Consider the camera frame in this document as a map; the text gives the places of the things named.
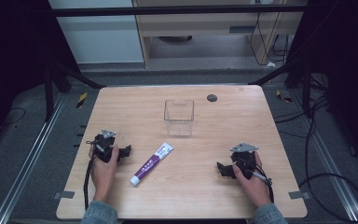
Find grey table bracket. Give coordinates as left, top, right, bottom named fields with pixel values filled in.
left=288, top=190, right=311, bottom=201
left=53, top=190, right=76, bottom=201

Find person's denim sleeve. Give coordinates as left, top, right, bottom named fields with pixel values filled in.
left=80, top=200, right=119, bottom=224
left=250, top=203, right=289, bottom=224

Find purple and white toothpaste tube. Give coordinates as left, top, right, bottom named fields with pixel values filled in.
left=129, top=142, right=174, bottom=187

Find black metal frame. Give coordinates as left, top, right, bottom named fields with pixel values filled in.
left=42, top=4, right=312, bottom=123

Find white cabinet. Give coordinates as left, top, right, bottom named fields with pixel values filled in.
left=48, top=0, right=145, bottom=65

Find clear plastic container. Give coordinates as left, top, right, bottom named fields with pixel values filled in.
left=163, top=99, right=196, bottom=137

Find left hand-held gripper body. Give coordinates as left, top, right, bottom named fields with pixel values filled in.
left=86, top=128, right=121, bottom=163

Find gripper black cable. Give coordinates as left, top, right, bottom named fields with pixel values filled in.
left=243, top=158, right=275, bottom=204
left=83, top=154, right=98, bottom=211

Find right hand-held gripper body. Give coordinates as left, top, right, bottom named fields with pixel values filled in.
left=228, top=142, right=259, bottom=180

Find aluminium floor rail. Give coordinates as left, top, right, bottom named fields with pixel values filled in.
left=288, top=89, right=358, bottom=223
left=0, top=92, right=67, bottom=224

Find person's left denim sleeve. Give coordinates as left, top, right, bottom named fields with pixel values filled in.
left=80, top=200, right=119, bottom=224

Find person's right hand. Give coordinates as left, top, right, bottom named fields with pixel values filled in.
left=231, top=151, right=272, bottom=208

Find person's right denim sleeve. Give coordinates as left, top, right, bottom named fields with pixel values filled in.
left=250, top=203, right=289, bottom=224

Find black floor cable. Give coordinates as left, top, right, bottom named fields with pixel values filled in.
left=0, top=106, right=26, bottom=128
left=273, top=73, right=358, bottom=224

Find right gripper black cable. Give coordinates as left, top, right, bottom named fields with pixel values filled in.
left=243, top=158, right=275, bottom=204

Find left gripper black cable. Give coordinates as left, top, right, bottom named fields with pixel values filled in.
left=83, top=154, right=98, bottom=211

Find yellow and black tape strip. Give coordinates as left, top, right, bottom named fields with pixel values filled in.
left=275, top=89, right=293, bottom=104
left=76, top=91, right=89, bottom=109

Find person's left hand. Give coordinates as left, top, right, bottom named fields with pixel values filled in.
left=89, top=145, right=120, bottom=203

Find wooden desk with drawer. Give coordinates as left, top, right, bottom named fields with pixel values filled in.
left=132, top=0, right=309, bottom=69

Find black hanging cables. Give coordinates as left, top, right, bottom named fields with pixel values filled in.
left=249, top=12, right=290, bottom=67

